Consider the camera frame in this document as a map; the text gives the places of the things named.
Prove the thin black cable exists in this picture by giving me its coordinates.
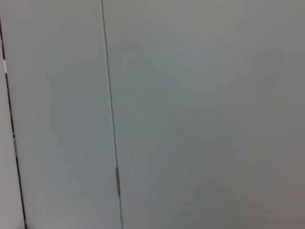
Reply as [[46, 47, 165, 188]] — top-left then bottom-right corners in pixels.
[[0, 16, 29, 229]]

